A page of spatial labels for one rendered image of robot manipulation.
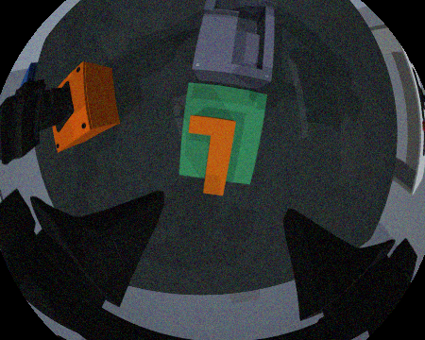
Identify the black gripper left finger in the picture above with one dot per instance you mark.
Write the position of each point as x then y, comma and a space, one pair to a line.
108, 245

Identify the orange l-shaped part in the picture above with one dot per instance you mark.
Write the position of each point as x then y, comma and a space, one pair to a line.
222, 132

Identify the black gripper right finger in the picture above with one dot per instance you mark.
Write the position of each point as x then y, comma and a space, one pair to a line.
325, 266

